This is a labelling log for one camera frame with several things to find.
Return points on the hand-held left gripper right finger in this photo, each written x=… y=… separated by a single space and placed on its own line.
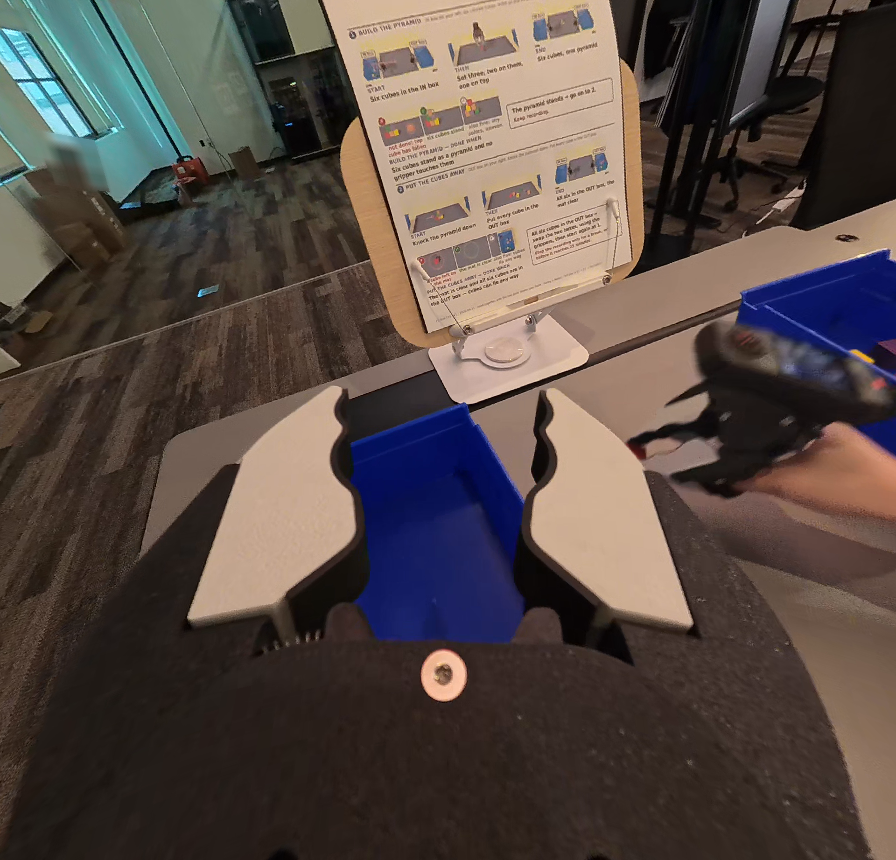
x=609 y=524

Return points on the purple wooden cube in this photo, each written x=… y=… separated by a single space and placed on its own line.
x=886 y=354

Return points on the blue plastic bin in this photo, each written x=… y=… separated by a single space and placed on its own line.
x=826 y=300
x=434 y=524

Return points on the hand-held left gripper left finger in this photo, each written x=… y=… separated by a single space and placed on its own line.
x=280 y=524

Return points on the window with white frame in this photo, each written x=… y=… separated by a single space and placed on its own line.
x=49 y=83

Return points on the red floor machine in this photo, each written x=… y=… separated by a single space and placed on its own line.
x=187 y=172

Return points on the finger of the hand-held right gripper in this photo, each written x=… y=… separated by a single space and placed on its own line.
x=693 y=392
x=689 y=429

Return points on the small brown cardboard box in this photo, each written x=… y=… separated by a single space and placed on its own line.
x=246 y=163

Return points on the pile of large cardboard boxes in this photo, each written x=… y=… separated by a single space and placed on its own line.
x=84 y=223

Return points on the black office chair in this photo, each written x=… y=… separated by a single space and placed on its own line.
x=854 y=104
x=777 y=104

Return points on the black glass door cabinet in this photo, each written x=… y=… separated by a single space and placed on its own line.
x=308 y=104

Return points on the printed instruction sheet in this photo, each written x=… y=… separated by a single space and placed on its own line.
x=490 y=139

